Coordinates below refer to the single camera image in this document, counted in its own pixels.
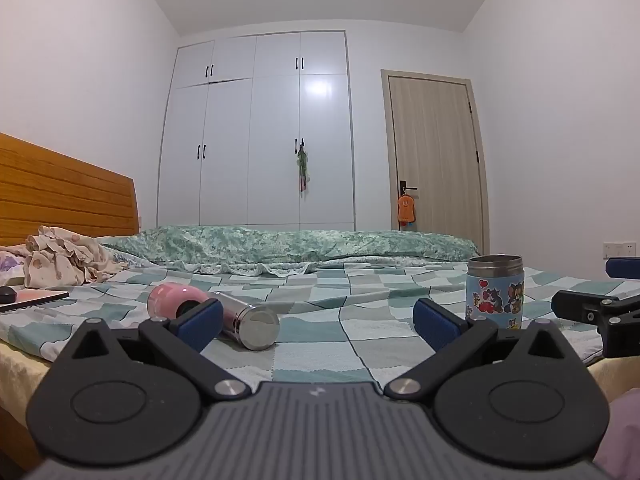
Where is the white wardrobe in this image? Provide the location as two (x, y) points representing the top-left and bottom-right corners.
(156, 30), (356, 232)

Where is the wooden bed frame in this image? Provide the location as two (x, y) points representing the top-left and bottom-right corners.
(0, 132), (140, 472)

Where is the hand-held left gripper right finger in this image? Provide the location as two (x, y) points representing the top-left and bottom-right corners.
(383, 297), (574, 402)

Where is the orange hanging toy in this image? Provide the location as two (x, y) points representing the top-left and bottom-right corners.
(397, 192), (418, 231)

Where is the cream spotted crumpled cloth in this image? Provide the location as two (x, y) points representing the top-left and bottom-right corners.
(0, 226), (130, 287)

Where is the green floral quilt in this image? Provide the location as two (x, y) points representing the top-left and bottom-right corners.
(96, 224), (481, 277)

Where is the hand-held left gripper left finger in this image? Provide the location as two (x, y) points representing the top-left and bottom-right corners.
(71, 298), (252, 402)

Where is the cartoon print steel cup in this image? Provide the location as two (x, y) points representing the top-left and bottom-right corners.
(465, 254), (524, 331)

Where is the pink steel thermos cup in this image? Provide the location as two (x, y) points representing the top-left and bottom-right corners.
(147, 282), (281, 351)

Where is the pink cloth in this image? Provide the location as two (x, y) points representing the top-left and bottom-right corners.
(591, 394), (640, 480)

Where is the purple floral pillow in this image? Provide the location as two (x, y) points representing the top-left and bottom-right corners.
(0, 252), (28, 275)

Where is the light wooden door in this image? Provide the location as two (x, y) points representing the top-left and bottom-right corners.
(380, 69), (490, 256)

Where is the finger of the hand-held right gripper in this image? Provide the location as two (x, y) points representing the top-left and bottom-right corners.
(604, 256), (640, 280)
(551, 289), (640, 359)

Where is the pink flat tablet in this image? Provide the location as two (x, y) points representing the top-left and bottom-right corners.
(0, 288), (70, 314)

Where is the checkered green bed sheet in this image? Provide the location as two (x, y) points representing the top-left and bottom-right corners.
(0, 254), (640, 386)

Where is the cream under sheet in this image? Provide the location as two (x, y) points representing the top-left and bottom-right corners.
(0, 338), (52, 443)

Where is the green hanging ornament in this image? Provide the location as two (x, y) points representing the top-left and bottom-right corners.
(296, 146), (311, 192)

